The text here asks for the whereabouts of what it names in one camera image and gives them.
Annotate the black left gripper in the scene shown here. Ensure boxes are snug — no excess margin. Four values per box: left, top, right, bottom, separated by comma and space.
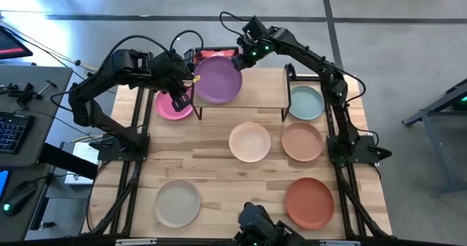
150, 52, 194, 112

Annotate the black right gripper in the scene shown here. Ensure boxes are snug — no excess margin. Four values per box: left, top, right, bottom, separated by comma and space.
232, 37, 274, 71

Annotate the pink plate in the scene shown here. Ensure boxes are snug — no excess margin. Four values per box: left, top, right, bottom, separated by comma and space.
155, 88, 194, 121

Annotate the purple plate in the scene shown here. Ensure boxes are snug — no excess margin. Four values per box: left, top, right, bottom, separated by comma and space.
193, 55, 243, 105

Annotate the pale blue-green plate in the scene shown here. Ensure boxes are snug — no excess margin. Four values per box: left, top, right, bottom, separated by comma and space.
288, 85, 325, 121

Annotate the cream peach plate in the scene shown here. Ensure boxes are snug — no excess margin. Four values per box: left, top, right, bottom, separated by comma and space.
228, 121, 271, 164

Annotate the tan plate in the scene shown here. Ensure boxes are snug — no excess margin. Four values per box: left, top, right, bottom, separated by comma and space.
281, 121, 324, 163

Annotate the pale grey plate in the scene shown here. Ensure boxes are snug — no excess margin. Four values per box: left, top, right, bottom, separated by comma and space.
154, 180, 201, 228

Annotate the terracotta orange plate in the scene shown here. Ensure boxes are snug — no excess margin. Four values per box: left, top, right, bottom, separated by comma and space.
285, 177, 335, 230

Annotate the red black toolbox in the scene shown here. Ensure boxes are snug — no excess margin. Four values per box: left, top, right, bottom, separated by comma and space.
184, 47, 242, 68

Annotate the black dish rack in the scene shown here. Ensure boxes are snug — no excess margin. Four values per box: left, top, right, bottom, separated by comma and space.
191, 62, 298, 122

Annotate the white paper sheet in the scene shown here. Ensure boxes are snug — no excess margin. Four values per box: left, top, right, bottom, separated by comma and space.
63, 142, 95, 185

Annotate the black metal beam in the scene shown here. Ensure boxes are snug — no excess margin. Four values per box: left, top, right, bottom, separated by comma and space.
38, 142, 99, 180

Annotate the grey desk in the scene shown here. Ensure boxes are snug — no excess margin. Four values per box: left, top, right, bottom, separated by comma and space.
0, 65, 74, 242

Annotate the black robotic device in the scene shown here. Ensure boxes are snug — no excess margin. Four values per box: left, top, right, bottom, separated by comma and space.
235, 201, 307, 246

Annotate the black backlit keyboard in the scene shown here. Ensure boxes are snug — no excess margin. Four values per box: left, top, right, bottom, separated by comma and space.
0, 110, 36, 155

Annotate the black monitor red screen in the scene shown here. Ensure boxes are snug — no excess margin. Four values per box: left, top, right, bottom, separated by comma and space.
0, 25, 34, 60

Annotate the black computer mouse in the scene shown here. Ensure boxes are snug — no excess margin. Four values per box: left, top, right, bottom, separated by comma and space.
2, 181, 37, 218

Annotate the blue lit smartphone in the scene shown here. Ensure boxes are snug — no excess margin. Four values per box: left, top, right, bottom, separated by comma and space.
0, 169, 10, 201

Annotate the grey metal stand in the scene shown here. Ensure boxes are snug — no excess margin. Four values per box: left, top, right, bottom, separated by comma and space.
401, 78, 467, 196

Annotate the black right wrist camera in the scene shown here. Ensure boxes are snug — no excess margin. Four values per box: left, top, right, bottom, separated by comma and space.
242, 15, 269, 39

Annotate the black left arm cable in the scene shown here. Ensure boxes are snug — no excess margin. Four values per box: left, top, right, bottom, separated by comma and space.
105, 29, 204, 70

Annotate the black t-handle tool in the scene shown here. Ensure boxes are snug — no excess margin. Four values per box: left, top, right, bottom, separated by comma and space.
36, 80, 58, 96

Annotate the silver metal bracket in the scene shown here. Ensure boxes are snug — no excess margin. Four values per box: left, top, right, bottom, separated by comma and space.
115, 238, 158, 246
320, 240, 360, 246

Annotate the black camera clamp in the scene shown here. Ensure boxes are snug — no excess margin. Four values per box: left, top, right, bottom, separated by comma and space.
7, 82, 36, 108

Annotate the black aluminium rig frame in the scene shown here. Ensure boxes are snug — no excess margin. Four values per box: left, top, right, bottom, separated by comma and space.
82, 72, 395, 239

